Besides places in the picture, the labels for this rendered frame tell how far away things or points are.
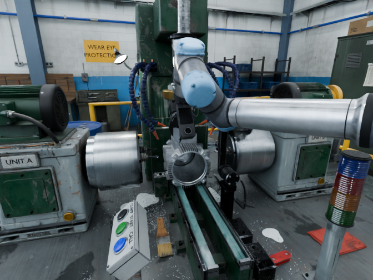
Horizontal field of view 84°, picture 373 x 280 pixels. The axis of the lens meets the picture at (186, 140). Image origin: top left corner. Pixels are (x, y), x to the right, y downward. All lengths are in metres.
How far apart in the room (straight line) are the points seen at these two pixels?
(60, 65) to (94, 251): 5.47
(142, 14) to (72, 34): 4.99
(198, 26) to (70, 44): 5.26
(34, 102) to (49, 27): 5.31
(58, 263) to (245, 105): 0.78
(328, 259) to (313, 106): 0.46
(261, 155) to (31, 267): 0.95
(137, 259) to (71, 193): 0.51
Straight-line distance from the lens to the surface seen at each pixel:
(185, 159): 1.10
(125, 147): 0.86
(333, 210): 0.68
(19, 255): 1.01
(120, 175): 0.87
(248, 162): 0.99
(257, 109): 0.51
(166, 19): 0.94
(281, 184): 1.13
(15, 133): 0.98
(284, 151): 1.06
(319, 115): 0.46
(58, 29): 6.15
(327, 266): 0.79
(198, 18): 0.97
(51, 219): 0.98
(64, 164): 0.87
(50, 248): 0.98
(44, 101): 0.88
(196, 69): 0.50
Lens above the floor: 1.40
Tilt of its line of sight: 17 degrees down
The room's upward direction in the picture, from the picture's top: straight up
